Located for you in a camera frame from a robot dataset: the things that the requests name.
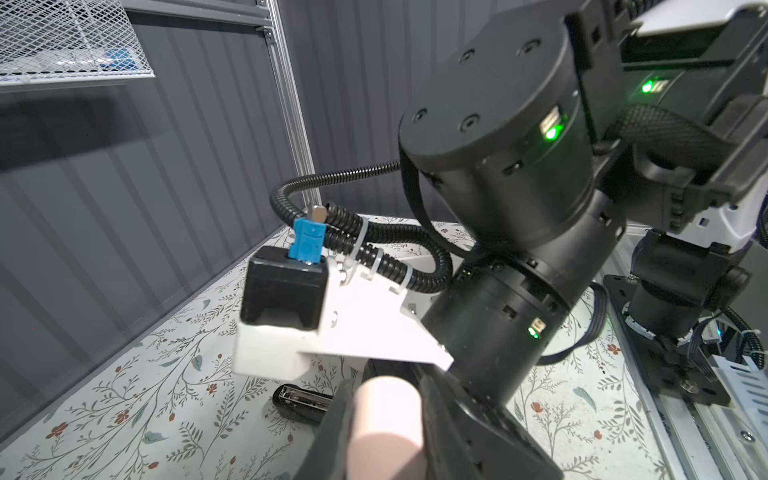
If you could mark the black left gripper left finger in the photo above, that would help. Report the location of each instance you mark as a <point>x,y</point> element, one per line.
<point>327,457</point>

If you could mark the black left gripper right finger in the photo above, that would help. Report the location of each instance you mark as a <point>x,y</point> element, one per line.
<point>466,438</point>

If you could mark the pink mini stapler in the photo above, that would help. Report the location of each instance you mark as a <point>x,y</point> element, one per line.
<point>386,436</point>

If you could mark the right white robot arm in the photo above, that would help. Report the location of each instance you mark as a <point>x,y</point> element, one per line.
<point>551,130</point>

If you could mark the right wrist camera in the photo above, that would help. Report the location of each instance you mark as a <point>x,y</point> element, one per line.
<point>300,303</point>

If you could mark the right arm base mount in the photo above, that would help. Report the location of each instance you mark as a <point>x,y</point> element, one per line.
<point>675,290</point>

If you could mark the white wire mesh basket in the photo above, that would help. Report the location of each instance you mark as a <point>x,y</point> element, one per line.
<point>66,44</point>

